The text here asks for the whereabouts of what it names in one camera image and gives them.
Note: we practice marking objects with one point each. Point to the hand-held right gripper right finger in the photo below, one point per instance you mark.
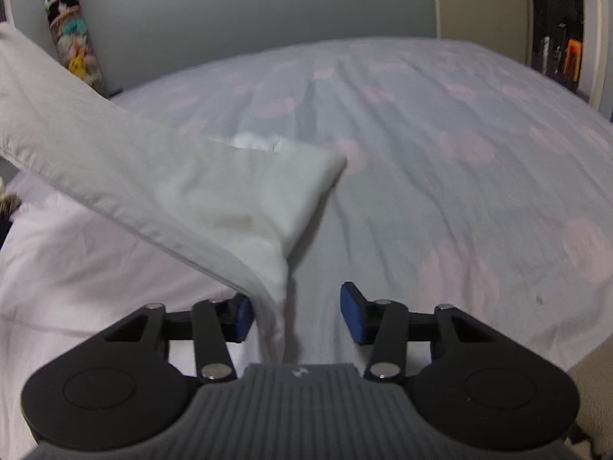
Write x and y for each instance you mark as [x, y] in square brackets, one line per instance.
[349, 314]

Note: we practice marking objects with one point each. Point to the bed with pink dotted sheet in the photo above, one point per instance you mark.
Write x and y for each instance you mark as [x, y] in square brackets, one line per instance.
[431, 129]

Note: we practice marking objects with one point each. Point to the furry dark object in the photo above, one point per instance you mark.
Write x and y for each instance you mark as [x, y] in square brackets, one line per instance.
[8, 203]

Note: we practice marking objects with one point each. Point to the cream door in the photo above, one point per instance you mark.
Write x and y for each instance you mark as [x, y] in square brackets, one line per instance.
[483, 5]

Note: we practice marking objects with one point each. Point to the white door frame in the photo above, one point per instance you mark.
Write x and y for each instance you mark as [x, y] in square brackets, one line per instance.
[598, 33]

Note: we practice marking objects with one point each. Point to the colourful plush toy column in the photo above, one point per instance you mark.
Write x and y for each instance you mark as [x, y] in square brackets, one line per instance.
[72, 38]

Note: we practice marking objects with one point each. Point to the white shirt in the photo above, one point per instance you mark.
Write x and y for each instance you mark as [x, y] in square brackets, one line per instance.
[215, 191]

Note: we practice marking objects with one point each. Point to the orange object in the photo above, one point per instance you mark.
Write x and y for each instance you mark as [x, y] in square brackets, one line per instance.
[573, 60]

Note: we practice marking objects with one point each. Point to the tall white container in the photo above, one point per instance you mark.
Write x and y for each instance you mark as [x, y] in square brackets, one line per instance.
[546, 52]

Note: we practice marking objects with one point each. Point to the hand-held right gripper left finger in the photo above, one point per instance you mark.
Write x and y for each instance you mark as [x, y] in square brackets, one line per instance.
[244, 318]

